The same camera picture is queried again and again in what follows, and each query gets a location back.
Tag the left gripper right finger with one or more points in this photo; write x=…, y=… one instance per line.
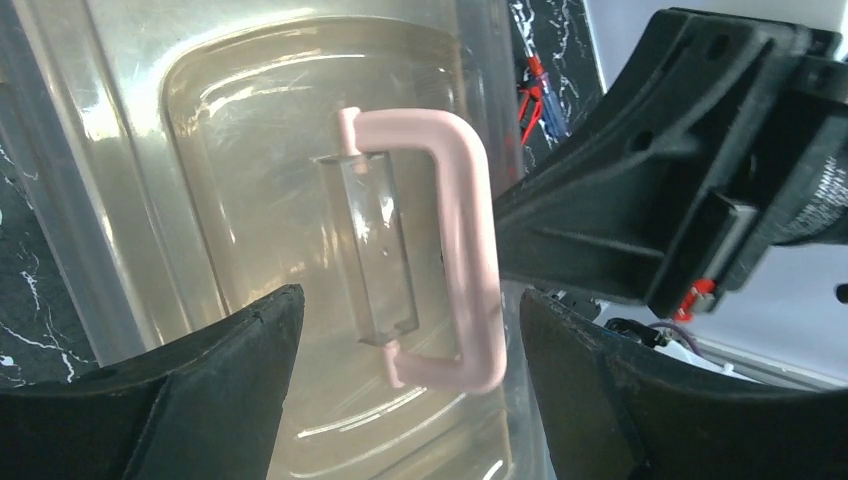
x=612, y=408

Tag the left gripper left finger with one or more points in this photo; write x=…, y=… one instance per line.
x=206, y=406

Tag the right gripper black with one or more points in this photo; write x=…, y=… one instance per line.
x=723, y=136

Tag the beige plastic tool box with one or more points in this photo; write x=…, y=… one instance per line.
x=186, y=158

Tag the blue screwdriver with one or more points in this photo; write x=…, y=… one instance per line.
x=553, y=119

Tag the red utility knife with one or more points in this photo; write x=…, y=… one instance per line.
x=530, y=110

